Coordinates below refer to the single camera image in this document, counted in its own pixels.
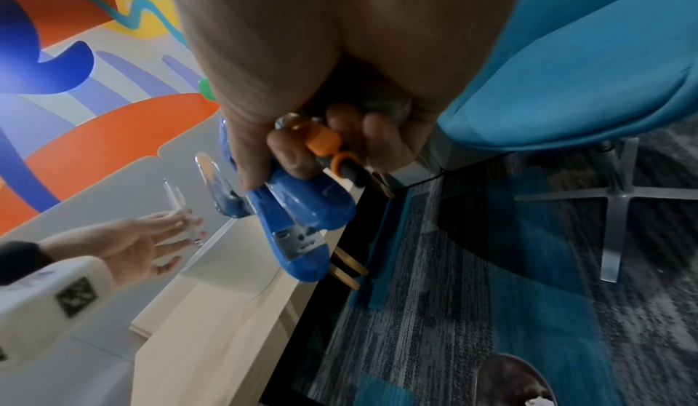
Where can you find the person's right hand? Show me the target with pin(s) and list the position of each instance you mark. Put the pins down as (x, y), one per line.
(349, 29)

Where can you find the person's left hand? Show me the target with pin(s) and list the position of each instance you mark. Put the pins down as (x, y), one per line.
(125, 244)

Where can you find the clear blue stapler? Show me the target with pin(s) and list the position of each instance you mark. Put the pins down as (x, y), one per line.
(223, 193)

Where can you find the orange black screwdriver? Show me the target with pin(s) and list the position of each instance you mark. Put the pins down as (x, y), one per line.
(321, 139)

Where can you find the teal upholstered chair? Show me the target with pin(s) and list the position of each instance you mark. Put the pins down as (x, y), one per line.
(572, 59)

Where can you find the silver chair star base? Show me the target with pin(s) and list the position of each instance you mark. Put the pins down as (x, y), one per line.
(616, 206)

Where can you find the person's dark shoe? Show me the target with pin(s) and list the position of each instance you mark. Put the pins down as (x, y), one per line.
(512, 382)

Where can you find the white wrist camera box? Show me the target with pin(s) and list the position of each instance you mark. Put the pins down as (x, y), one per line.
(49, 309)

